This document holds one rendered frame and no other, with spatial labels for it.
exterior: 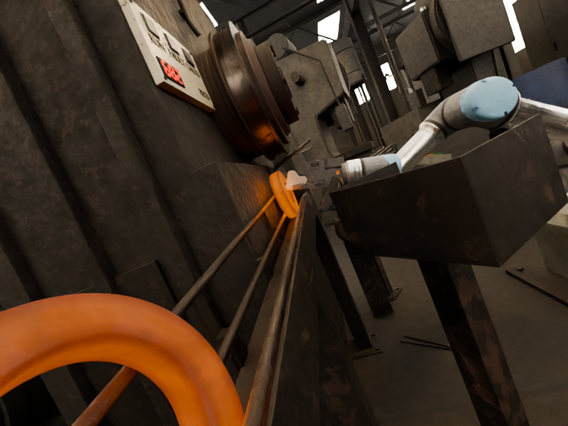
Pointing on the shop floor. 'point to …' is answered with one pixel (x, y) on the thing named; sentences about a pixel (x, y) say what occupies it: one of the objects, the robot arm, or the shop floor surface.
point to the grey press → (454, 46)
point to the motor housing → (367, 276)
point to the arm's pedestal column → (547, 268)
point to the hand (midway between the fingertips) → (282, 188)
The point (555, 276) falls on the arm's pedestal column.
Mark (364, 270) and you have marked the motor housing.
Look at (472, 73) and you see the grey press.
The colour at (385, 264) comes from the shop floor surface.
